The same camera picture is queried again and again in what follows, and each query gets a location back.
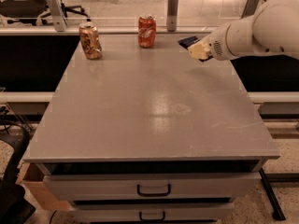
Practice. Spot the middle grey metal bracket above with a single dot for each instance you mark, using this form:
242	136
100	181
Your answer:
172	15

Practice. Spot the cardboard box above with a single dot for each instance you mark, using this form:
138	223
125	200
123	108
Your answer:
32	178

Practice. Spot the black table leg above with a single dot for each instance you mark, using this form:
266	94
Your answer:
277	211

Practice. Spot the left grey metal bracket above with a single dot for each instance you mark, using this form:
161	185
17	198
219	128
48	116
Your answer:
57	15

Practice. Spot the right grey metal bracket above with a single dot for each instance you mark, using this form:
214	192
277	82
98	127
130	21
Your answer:
250	8

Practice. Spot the black lower drawer handle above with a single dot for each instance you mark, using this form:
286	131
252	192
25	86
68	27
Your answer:
146	217

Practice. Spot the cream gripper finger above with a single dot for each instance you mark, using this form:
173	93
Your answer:
200	50

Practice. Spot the grey lower drawer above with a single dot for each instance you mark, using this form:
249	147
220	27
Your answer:
158	212

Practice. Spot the red coke can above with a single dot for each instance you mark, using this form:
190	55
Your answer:
146	31

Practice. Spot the grey upper drawer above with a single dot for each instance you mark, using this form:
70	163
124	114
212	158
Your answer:
123	187

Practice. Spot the grey metal bracket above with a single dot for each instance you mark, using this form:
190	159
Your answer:
172	15
250	8
57	15

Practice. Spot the gold crushed soda can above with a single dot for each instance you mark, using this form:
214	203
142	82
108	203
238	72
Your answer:
89	39

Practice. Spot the grey drawer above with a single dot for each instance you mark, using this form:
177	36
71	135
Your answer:
158	212
123	187

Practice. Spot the black upper drawer handle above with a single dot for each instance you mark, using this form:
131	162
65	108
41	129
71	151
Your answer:
153	192

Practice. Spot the black office chair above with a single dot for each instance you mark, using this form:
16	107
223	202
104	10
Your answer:
24	11

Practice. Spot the black drawer handle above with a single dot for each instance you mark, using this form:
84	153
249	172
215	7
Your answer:
153	192
146	217

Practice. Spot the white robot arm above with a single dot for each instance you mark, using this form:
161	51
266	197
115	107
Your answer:
272	30

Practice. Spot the black chair at left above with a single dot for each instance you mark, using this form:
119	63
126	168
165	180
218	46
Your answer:
14	209

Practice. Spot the blue rxbar blueberry wrapper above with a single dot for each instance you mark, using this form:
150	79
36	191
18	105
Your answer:
185	42

